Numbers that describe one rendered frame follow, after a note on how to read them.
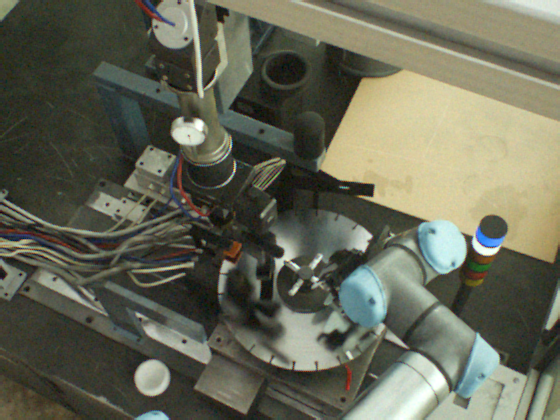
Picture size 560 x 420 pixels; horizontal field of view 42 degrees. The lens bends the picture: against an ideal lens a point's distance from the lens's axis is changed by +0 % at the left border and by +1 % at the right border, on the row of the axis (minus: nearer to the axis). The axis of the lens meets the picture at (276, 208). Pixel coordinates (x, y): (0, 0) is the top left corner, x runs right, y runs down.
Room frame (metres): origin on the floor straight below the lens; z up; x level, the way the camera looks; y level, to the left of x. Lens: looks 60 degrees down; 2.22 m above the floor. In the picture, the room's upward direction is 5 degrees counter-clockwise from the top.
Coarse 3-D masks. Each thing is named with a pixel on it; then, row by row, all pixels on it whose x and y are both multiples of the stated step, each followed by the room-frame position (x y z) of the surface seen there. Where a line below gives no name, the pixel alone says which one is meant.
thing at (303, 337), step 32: (288, 224) 0.69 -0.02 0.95; (320, 224) 0.69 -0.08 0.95; (352, 224) 0.68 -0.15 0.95; (288, 256) 0.62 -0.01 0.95; (224, 288) 0.57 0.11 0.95; (256, 288) 0.56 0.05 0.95; (256, 320) 0.50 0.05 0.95; (288, 320) 0.49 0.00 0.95; (320, 320) 0.49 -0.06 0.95; (256, 352) 0.44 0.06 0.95; (288, 352) 0.43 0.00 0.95; (320, 352) 0.43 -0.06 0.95; (352, 352) 0.42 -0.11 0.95
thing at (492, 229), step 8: (488, 216) 0.57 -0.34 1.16; (496, 216) 0.56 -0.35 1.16; (480, 224) 0.55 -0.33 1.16; (488, 224) 0.55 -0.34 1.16; (496, 224) 0.55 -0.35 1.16; (504, 224) 0.55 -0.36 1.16; (480, 232) 0.54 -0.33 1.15; (488, 232) 0.54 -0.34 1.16; (496, 232) 0.53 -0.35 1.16; (504, 232) 0.53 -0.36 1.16; (480, 240) 0.53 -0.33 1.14; (488, 240) 0.53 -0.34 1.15; (496, 240) 0.52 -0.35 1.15
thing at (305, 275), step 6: (318, 258) 0.59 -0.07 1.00; (288, 264) 0.58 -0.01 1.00; (294, 264) 0.58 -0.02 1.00; (312, 264) 0.58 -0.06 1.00; (300, 270) 0.57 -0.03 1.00; (306, 270) 0.57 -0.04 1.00; (312, 270) 0.57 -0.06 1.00; (300, 276) 0.56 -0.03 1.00; (306, 276) 0.55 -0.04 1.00; (312, 276) 0.55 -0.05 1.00; (300, 282) 0.55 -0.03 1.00; (306, 282) 0.55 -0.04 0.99; (312, 282) 0.55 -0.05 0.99; (294, 288) 0.53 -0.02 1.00; (324, 288) 0.53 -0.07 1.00
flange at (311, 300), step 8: (304, 256) 0.62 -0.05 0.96; (296, 264) 0.60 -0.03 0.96; (304, 264) 0.60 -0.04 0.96; (320, 264) 0.60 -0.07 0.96; (280, 272) 0.59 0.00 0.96; (288, 272) 0.59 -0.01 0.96; (296, 272) 0.58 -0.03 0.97; (320, 272) 0.58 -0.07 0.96; (280, 280) 0.57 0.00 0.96; (288, 280) 0.57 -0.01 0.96; (296, 280) 0.56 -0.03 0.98; (280, 288) 0.55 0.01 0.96; (288, 288) 0.55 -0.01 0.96; (304, 288) 0.54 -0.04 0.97; (320, 288) 0.55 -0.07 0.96; (280, 296) 0.54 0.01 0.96; (288, 296) 0.54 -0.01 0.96; (296, 296) 0.54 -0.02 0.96; (304, 296) 0.53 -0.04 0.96; (312, 296) 0.53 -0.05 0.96; (320, 296) 0.53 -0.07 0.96; (288, 304) 0.52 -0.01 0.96; (296, 304) 0.52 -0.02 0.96; (304, 304) 0.52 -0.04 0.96; (312, 304) 0.52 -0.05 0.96; (320, 304) 0.52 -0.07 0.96
